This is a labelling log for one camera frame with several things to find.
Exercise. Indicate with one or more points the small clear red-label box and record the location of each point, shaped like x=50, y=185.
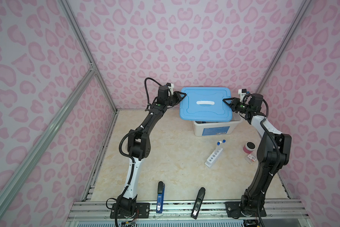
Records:
x=251, y=159

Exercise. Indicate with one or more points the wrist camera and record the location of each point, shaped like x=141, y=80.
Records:
x=243, y=92
x=170, y=88

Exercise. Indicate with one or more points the aluminium corner frame post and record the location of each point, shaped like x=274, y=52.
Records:
x=69, y=14
x=295, y=24

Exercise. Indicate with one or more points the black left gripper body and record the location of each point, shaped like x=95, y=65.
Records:
x=172, y=100

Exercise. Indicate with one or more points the pink white tape roll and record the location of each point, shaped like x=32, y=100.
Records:
x=249, y=147

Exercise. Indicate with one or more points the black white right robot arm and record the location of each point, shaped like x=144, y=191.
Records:
x=273, y=153

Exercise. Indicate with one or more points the aluminium corner frame post left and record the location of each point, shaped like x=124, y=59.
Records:
x=69, y=14

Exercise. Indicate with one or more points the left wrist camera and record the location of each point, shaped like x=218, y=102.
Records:
x=170, y=88

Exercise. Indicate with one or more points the white plastic storage bin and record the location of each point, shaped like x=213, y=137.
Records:
x=216, y=128

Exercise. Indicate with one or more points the aluminium corner frame post right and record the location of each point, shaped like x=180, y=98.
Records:
x=295, y=24

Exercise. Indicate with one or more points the aluminium diagonal frame bar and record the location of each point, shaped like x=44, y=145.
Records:
x=17, y=180

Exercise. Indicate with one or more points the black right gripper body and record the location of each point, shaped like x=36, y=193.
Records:
x=240, y=107

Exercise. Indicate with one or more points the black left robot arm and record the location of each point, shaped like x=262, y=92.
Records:
x=136, y=146

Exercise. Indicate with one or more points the blue black stapler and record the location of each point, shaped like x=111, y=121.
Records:
x=160, y=197

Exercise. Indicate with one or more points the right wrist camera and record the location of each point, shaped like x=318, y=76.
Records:
x=243, y=92

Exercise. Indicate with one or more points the blue plastic bin lid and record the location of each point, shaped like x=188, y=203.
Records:
x=205, y=104

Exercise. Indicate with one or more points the white test tube rack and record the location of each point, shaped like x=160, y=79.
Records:
x=213, y=157

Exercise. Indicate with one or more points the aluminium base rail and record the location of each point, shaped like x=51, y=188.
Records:
x=213, y=213

